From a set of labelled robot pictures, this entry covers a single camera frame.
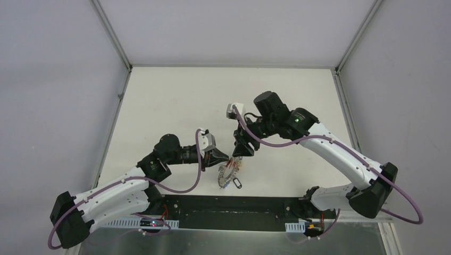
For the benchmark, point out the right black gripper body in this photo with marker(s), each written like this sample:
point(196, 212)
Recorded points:
point(261, 128)

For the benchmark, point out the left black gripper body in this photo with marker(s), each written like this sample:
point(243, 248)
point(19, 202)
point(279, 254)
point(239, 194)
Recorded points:
point(210, 156)

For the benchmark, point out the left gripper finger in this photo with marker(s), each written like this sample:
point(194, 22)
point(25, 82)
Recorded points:
point(216, 154)
point(213, 161)

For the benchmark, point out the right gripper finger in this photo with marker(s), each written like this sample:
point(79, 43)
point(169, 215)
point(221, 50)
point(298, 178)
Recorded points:
point(239, 140)
point(248, 152)

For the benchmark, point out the metal disc keyring holder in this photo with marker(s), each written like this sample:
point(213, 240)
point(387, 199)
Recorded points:
point(226, 175)

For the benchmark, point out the key with red tag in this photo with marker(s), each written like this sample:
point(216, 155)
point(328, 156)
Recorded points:
point(231, 164)

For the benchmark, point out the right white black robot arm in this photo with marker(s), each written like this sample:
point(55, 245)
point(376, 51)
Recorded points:
point(368, 189)

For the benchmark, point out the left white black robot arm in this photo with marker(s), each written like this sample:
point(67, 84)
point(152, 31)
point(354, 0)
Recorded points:
point(75, 217)

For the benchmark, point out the black tag on disc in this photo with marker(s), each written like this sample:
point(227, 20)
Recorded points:
point(237, 183)

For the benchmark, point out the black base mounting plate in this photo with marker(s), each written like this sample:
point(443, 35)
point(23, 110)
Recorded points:
point(266, 214)

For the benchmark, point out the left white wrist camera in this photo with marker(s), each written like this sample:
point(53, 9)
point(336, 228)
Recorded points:
point(206, 140)

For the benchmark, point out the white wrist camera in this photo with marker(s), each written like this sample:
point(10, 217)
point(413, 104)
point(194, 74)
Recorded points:
point(206, 140)
point(235, 109)

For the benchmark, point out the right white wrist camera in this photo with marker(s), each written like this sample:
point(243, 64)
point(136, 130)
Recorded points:
point(235, 109)

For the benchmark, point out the right white cable duct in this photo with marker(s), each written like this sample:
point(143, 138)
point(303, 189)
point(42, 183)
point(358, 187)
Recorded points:
point(298, 227)

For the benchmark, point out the aluminium frame rail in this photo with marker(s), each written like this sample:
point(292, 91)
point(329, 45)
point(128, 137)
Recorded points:
point(351, 216)

